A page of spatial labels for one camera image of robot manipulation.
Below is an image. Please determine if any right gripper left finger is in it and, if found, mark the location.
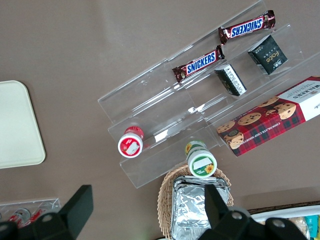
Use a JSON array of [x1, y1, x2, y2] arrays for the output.
[[32, 184, 95, 240]]

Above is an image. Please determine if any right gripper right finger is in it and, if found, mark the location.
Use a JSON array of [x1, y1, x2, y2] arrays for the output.
[[199, 184, 266, 240]]

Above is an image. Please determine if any white rectangular snack tray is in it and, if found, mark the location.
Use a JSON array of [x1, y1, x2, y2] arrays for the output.
[[246, 201, 320, 240]]

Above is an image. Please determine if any oval light wicker basket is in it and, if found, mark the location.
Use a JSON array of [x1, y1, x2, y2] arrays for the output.
[[156, 167, 235, 240]]

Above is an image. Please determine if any beige plastic serving tray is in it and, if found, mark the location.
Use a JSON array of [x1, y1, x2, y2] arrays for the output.
[[0, 79, 47, 170]]

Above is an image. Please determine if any red cola bottle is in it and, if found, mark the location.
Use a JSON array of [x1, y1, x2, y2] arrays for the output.
[[29, 209, 45, 221], [8, 208, 31, 223]]

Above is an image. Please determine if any stack of foil containers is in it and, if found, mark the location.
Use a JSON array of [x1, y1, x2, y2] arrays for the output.
[[171, 175, 231, 240]]

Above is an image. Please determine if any clear acrylic bottle rack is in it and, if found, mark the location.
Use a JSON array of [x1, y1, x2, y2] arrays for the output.
[[0, 198, 62, 223]]

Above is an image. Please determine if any green lid yogurt cup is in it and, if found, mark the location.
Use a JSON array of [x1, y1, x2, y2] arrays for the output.
[[184, 140, 218, 178]]

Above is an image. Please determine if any clear bag of crackers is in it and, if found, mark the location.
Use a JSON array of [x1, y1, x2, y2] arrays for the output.
[[287, 216, 308, 237]]

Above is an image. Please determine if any red lid yogurt cup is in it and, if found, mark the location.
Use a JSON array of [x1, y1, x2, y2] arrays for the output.
[[117, 125, 145, 159]]

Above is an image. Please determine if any teal snack pack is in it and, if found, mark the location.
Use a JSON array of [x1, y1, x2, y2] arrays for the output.
[[304, 215, 320, 238]]

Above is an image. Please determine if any red tartan cookie box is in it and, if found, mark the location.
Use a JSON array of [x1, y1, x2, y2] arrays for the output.
[[216, 75, 320, 158]]

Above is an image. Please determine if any clear acrylic stepped display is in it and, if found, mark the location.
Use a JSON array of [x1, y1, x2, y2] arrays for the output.
[[97, 0, 320, 190]]

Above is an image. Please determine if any black box white label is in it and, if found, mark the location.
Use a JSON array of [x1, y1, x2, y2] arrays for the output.
[[214, 63, 248, 97]]

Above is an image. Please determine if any Snickers chocolate bar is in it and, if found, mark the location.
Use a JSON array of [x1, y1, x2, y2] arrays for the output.
[[171, 44, 225, 85], [217, 9, 277, 46]]

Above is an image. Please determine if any black box gold print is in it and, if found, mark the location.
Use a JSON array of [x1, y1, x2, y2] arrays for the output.
[[247, 34, 288, 76]]

